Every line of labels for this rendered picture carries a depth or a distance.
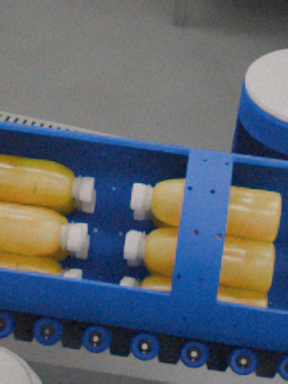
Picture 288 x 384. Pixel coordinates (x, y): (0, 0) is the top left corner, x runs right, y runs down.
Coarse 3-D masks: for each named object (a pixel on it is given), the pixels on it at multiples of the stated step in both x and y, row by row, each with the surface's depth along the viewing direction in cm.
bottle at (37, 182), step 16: (0, 160) 172; (16, 160) 172; (32, 160) 172; (0, 176) 170; (16, 176) 170; (32, 176) 170; (48, 176) 170; (64, 176) 171; (80, 176) 173; (0, 192) 171; (16, 192) 171; (32, 192) 170; (48, 192) 170; (64, 192) 171
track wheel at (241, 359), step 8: (232, 352) 168; (240, 352) 168; (248, 352) 168; (232, 360) 168; (240, 360) 168; (248, 360) 168; (256, 360) 168; (232, 368) 168; (240, 368) 168; (248, 368) 168
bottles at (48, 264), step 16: (48, 208) 177; (64, 208) 178; (80, 208) 179; (64, 224) 171; (80, 224) 172; (160, 224) 177; (0, 256) 165; (16, 256) 166; (32, 256) 166; (48, 256) 175; (64, 256) 178; (80, 256) 178; (48, 272) 165; (64, 272) 167; (80, 272) 173; (144, 288) 164; (160, 288) 163; (224, 288) 163; (256, 304) 162
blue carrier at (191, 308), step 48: (0, 144) 181; (48, 144) 178; (96, 144) 176; (144, 144) 167; (96, 192) 184; (192, 192) 158; (96, 240) 184; (192, 240) 156; (0, 288) 161; (48, 288) 160; (96, 288) 159; (192, 288) 157; (192, 336) 165; (240, 336) 161
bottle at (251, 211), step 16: (160, 192) 162; (176, 192) 162; (240, 192) 162; (256, 192) 162; (272, 192) 163; (144, 208) 164; (160, 208) 162; (176, 208) 161; (240, 208) 161; (256, 208) 160; (272, 208) 160; (176, 224) 163; (240, 224) 161; (256, 224) 160; (272, 224) 160; (272, 240) 162
